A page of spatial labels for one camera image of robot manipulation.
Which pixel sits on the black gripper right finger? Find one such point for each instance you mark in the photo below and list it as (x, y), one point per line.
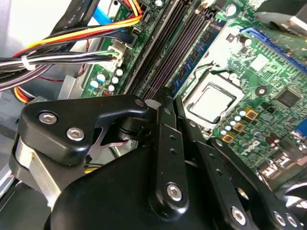
(216, 163)

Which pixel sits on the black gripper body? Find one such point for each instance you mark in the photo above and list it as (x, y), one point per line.
(115, 198)

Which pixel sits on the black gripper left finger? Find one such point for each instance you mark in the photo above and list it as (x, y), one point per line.
(60, 124)

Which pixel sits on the green RAM stick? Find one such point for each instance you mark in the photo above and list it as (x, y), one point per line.
(199, 55)

